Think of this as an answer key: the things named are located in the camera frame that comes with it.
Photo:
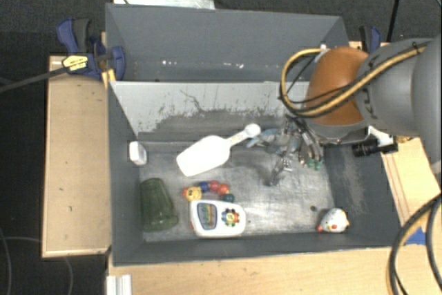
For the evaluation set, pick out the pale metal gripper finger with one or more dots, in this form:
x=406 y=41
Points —
x=286 y=166
x=275 y=175

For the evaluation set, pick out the blue-grey plastic toy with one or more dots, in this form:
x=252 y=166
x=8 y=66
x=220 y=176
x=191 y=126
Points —
x=264 y=140

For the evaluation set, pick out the colourful bead rattle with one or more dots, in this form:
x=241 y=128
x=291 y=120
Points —
x=207 y=189

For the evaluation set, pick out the white plastic scoop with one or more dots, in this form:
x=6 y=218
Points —
x=207 y=155

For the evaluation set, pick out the white toy chicken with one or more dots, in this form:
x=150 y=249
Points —
x=334 y=221

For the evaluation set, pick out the white toy music player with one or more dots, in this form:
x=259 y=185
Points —
x=215 y=218

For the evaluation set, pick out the grey metal bin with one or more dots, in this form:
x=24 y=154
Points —
x=221 y=45

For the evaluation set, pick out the dark green cup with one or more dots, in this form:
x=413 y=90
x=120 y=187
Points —
x=157 y=207

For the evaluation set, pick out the small white box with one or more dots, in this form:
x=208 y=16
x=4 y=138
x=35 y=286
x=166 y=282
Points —
x=137 y=152

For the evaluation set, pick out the pale wood board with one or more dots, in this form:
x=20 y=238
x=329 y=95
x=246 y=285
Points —
x=76 y=162

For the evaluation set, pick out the black cylinder on white bracket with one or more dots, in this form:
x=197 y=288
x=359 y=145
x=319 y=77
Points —
x=370 y=148

